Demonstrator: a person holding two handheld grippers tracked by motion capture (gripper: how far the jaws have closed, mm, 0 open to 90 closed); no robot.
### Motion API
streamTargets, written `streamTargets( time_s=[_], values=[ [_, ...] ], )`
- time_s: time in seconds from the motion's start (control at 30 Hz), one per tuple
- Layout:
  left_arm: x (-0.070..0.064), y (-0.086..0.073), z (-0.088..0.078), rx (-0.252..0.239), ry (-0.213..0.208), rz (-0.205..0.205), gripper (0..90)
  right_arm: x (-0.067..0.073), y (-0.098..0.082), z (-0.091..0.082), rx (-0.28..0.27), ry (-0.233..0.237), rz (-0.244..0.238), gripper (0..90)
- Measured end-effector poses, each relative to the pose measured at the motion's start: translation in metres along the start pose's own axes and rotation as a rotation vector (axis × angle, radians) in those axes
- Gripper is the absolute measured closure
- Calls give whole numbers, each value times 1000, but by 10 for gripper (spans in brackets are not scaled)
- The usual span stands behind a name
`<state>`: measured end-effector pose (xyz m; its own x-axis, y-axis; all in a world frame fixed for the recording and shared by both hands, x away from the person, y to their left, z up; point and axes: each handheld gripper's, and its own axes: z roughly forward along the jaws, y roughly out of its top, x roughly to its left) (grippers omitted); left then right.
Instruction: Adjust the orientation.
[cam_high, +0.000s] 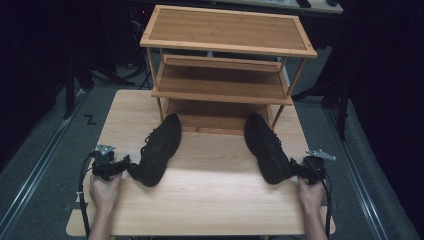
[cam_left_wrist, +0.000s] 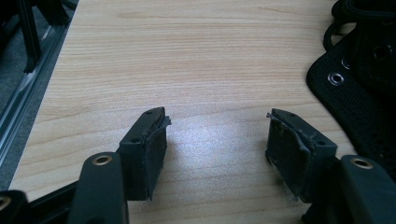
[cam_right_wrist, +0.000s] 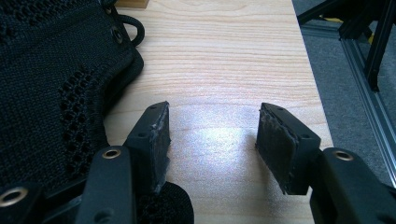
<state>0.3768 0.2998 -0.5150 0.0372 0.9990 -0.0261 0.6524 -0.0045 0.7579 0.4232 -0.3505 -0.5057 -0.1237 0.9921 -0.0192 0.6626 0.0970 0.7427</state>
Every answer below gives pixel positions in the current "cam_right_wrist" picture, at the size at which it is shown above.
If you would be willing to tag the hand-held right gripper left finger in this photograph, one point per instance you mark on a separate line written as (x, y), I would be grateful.
(149, 146)

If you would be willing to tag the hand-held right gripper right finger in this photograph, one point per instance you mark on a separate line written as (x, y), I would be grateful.
(280, 149)

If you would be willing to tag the black knit shoe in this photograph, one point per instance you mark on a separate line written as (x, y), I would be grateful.
(46, 77)

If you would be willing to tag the wooden shoe rack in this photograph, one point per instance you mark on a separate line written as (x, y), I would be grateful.
(132, 3)

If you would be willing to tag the black metal stand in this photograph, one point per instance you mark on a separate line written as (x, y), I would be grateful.
(378, 43)

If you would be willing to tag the aluminium floor rail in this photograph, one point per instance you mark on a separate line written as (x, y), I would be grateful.
(367, 93)

